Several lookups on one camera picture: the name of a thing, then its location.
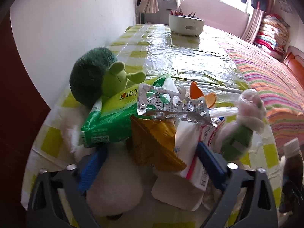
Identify white fluffy slipper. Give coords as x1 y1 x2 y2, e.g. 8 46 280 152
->
86 142 144 217

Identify clear plastic bag green contents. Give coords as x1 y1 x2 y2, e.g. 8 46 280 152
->
212 89 266 161

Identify white red medicine box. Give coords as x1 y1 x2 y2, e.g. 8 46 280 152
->
174 117 225 191

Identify green tissue pack wrapper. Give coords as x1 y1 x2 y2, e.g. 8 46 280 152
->
79 73 179 149

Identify yellow snack wrapper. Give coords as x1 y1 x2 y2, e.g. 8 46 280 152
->
130 116 187 172

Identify brown medicine bottle white cap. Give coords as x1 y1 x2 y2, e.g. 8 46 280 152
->
279 138 303 213

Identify orange peel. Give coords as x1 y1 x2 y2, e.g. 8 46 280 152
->
190 81 217 108

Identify silver pill blister pack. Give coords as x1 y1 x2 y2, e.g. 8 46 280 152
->
137 83 216 127

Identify green broccoli plush toy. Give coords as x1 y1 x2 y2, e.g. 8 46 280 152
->
69 47 146 107

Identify white flat paper card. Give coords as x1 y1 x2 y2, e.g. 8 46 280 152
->
151 172 204 211

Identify striped bed sheet mattress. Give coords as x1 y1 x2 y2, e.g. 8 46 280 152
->
217 39 303 154

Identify red wooden headboard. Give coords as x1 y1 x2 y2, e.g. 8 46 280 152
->
283 45 304 88

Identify pink curtain right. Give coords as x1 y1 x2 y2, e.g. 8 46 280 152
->
241 9 264 43

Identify stack of folded quilts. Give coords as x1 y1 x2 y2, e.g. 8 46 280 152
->
253 14 290 61

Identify white pen holder box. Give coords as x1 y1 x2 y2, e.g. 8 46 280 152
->
169 14 205 36

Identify white cabinet under window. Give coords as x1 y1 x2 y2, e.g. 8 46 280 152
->
141 0 183 25

